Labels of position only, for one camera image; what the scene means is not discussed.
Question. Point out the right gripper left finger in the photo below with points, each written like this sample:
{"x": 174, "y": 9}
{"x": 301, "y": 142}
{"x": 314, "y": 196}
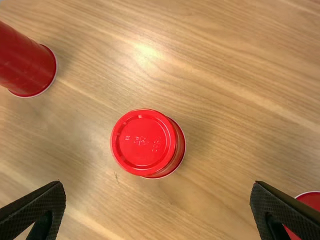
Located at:
{"x": 58, "y": 200}

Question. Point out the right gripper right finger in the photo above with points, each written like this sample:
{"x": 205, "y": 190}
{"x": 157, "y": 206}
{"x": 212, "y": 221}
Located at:
{"x": 260, "y": 205}

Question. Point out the red cup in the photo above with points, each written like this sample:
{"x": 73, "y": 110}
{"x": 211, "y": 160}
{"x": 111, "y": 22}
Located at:
{"x": 312, "y": 200}
{"x": 145, "y": 142}
{"x": 25, "y": 65}

